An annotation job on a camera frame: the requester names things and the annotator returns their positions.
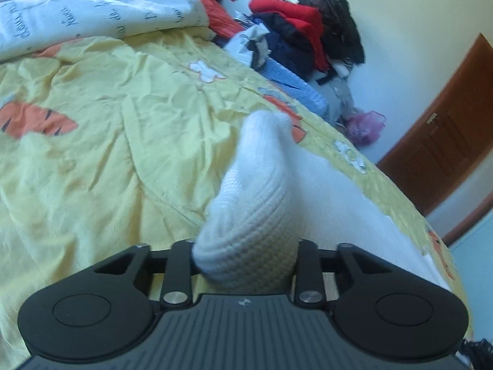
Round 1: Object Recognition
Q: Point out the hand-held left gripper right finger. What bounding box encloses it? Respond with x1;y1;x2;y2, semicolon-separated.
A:
294;239;367;310

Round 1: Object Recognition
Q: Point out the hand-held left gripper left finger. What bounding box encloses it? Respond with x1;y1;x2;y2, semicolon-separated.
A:
92;239;194;310

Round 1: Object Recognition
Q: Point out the white knitted towel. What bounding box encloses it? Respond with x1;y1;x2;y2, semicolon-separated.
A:
193;110;453;298

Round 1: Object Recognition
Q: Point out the yellow carrot-print bedspread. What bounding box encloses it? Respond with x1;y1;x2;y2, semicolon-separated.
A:
0;27;468;355

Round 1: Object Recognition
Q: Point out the pink plastic bag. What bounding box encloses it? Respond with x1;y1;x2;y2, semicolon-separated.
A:
344;110;387;147

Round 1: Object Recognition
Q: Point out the light blue knit garment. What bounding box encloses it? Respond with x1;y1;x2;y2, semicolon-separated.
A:
225;33;330;118

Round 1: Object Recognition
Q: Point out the brown wooden door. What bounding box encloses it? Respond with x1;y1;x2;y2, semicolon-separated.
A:
375;33;493;240

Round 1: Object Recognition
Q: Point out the navy jacket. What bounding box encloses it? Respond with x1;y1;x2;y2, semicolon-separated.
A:
262;11;329;82

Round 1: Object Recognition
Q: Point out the white and grey cloth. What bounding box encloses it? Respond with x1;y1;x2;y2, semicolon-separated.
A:
231;23;271;67

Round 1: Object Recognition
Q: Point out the red jacket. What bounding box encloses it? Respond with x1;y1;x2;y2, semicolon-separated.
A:
248;0;329;72

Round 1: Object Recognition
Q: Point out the orange plastic bag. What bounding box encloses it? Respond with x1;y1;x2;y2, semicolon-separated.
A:
119;0;244;38

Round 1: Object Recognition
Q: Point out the white printed quilt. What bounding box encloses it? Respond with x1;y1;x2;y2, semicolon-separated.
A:
0;0;217;63

